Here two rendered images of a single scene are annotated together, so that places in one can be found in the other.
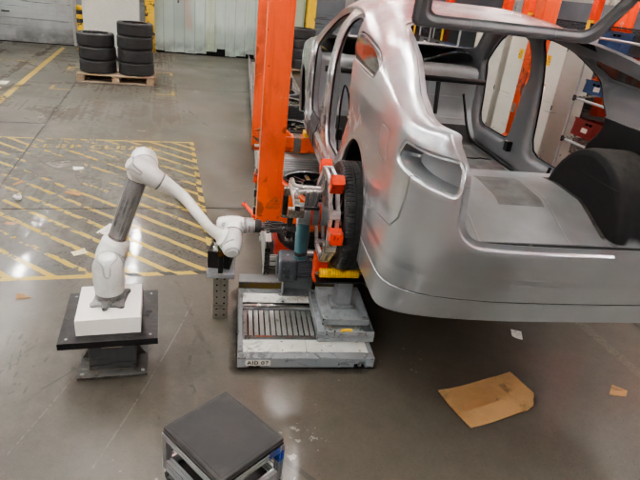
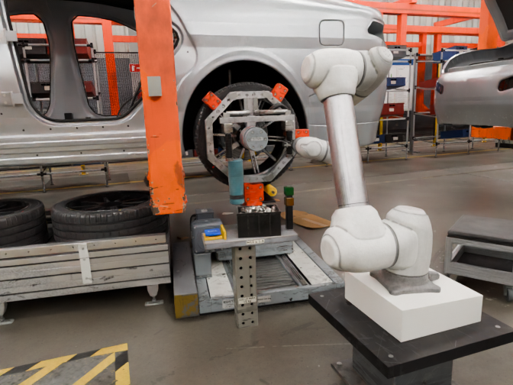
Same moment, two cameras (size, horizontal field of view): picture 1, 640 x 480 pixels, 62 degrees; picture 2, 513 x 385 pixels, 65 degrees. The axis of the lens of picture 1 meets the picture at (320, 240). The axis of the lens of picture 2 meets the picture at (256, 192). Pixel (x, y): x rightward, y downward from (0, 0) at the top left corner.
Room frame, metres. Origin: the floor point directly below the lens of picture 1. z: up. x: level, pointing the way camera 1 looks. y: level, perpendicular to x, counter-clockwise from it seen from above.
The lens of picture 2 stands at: (3.04, 2.43, 1.03)
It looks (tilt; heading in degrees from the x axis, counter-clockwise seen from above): 12 degrees down; 269
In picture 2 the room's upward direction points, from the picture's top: 2 degrees counter-clockwise
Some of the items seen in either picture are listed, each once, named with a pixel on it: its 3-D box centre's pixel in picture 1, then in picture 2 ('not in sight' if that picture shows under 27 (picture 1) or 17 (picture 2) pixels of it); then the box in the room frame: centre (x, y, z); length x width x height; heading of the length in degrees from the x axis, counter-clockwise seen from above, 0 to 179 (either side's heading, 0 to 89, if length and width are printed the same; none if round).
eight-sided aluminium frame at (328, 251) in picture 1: (326, 213); (250, 137); (3.00, -0.02, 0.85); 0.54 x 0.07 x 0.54; 10
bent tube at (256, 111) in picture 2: (310, 190); (271, 106); (2.88, 0.08, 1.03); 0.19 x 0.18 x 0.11; 100
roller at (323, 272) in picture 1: (338, 272); (267, 188); (2.90, -0.14, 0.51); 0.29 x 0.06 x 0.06; 100
